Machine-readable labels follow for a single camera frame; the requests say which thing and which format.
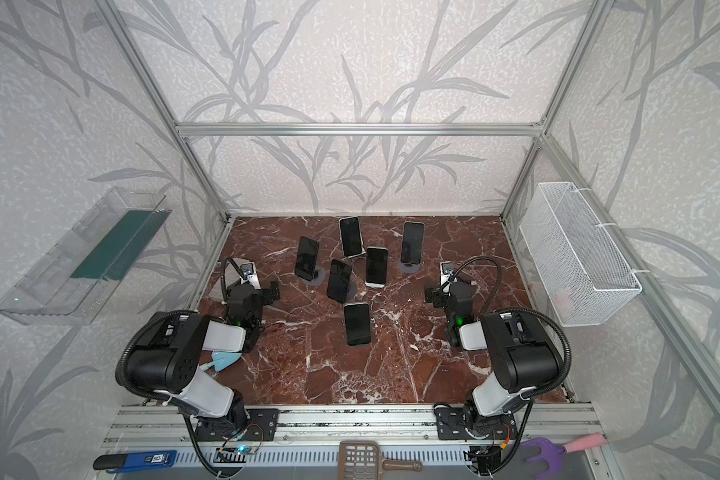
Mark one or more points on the grey round stand far left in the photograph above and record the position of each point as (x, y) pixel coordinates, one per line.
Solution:
(320, 275)

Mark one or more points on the purple pink toy rake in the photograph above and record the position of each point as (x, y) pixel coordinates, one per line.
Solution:
(552, 454)

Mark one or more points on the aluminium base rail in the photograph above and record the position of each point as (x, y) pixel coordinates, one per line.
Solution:
(310, 435)

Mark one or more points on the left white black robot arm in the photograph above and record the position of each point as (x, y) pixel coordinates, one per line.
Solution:
(162, 362)

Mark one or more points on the brown plastic scoop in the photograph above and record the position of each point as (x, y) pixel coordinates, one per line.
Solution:
(364, 460)

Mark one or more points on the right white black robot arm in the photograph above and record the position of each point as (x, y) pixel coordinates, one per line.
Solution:
(529, 353)

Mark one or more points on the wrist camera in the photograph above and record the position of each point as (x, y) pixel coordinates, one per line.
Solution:
(247, 273)
(447, 274)

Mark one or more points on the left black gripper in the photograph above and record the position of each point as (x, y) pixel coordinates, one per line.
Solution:
(255, 293)

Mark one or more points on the white-edged phone at back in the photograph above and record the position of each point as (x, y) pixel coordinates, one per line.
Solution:
(351, 237)

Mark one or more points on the white wire mesh basket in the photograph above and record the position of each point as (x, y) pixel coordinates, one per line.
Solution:
(584, 274)

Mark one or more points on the purple-edged phone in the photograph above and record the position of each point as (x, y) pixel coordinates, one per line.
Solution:
(412, 243)

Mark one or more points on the clear plastic wall bin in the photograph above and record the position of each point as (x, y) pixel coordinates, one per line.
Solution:
(71, 283)

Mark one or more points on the blue black tool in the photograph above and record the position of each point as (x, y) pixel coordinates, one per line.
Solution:
(135, 461)

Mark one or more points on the black phone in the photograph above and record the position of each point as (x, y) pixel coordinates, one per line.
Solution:
(306, 258)
(339, 281)

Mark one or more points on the light blue plastic trowel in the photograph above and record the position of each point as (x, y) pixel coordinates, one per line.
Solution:
(221, 360)

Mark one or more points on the teal phone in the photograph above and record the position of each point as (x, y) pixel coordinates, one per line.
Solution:
(357, 321)

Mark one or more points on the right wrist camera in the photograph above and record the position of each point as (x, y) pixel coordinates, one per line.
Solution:
(447, 274)

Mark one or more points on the purple-grey stand back right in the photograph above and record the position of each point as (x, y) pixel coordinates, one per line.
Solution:
(409, 268)

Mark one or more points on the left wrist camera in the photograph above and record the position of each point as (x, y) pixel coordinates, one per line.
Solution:
(247, 273)

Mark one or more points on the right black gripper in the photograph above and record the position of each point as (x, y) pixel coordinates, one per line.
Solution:
(448, 294)

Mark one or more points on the teal-edged phone on white stand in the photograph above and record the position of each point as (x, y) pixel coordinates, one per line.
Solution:
(376, 267)

